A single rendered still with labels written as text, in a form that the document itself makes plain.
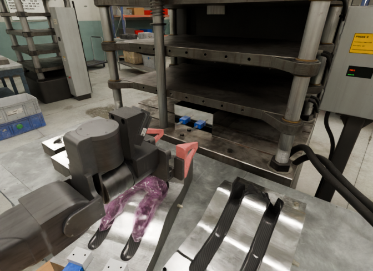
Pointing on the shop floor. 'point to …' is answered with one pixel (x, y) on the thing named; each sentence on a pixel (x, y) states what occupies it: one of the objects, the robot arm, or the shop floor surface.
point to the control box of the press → (348, 88)
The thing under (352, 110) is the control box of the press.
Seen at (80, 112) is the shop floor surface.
